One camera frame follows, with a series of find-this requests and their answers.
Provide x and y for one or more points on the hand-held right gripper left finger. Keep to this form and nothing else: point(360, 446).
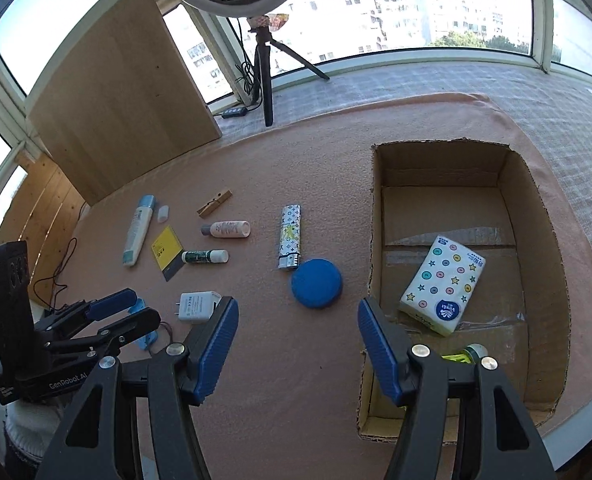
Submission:
point(218, 345)

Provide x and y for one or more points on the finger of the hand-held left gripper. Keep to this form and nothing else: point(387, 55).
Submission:
point(125, 326)
point(110, 304)

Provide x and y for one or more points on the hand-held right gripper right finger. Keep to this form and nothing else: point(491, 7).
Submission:
point(376, 355)

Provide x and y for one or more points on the light blue plastic item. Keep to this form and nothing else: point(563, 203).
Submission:
point(143, 340)

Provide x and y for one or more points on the white charger plug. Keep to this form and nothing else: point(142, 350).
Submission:
point(195, 306)

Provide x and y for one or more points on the yellow and black card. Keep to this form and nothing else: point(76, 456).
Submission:
point(165, 252)

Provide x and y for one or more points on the white tube with blue cap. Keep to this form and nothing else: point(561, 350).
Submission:
point(136, 232)

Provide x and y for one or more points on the blue round lid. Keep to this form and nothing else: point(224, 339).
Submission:
point(316, 284)

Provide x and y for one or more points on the small white cap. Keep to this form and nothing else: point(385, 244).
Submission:
point(163, 212)

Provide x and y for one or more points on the small pink bottle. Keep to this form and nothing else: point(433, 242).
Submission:
point(225, 230)

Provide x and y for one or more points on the white patterned lighter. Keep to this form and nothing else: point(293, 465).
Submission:
point(290, 235)

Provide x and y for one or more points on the wooden clothespin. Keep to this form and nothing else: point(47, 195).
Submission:
point(214, 203)

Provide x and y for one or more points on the cardboard box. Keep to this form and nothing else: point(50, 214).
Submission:
point(541, 240)

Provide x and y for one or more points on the person's left forearm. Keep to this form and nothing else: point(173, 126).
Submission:
point(28, 425)

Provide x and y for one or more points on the yellow green plastic item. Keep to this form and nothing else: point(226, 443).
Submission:
point(458, 358)

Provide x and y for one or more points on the patterned tissue pack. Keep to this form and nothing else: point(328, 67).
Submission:
point(443, 285)

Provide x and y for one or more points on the pine wood panel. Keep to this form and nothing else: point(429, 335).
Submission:
point(40, 210)

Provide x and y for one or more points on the pink blanket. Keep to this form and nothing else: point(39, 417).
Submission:
point(301, 170)

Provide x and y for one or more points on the light wooden board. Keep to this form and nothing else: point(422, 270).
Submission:
point(120, 90)

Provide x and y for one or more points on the black inline remote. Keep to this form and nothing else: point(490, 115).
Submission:
point(233, 111)

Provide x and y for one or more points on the black tripod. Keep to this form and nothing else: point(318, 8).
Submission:
point(263, 80)

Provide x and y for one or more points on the checked bed sheet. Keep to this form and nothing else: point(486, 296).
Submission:
point(551, 110)

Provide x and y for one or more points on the white framed window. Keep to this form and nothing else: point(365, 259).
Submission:
point(401, 5)

